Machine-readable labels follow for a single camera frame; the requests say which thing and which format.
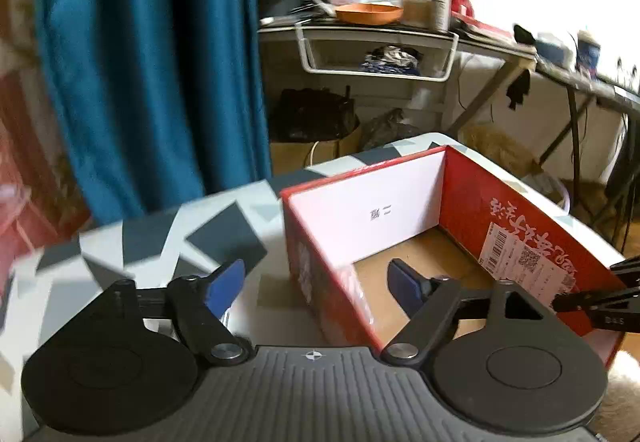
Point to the black pouch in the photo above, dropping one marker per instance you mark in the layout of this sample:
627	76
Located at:
524	34

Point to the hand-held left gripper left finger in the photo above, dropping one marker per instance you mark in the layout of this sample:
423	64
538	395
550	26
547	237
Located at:
227	284

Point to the tan fuzzy cushion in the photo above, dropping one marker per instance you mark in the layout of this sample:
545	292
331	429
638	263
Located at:
500	146

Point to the flat red box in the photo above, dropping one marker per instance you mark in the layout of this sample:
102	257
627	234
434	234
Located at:
482	26

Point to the foil and blue bundle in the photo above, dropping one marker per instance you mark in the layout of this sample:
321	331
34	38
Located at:
390	56

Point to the red cardboard box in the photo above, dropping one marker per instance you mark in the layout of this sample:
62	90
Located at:
500	202

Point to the cotton swab container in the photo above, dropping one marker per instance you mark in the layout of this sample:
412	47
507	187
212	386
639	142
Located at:
417	10

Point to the blue curtain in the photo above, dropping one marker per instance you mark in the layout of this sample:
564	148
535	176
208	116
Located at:
150	71

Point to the black bag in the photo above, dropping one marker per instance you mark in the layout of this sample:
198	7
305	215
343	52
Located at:
310	114

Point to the white plastic basin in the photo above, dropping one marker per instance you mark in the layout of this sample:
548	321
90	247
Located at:
550	189

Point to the black hanging cloth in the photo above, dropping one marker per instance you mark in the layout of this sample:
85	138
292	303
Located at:
519	89

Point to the orange bowl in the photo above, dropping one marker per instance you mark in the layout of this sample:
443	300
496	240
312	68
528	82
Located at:
370	15

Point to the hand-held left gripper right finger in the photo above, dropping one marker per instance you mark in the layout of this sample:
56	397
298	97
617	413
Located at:
400	284

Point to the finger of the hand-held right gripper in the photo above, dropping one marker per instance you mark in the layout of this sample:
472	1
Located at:
590	302
627	266

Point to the black folding table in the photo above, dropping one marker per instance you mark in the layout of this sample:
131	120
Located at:
575	81

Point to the brown cardboard box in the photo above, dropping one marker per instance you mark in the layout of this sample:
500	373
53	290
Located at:
330	151

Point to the blue paper coffee cup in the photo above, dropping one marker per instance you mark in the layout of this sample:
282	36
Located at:
588	54

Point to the blue and white tissue box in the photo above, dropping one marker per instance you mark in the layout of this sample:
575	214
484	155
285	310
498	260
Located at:
552	51

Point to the grey plastic bag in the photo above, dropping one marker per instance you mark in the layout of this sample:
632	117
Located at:
385	126

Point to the red patterned cloth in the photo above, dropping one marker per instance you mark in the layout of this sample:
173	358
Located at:
30	171

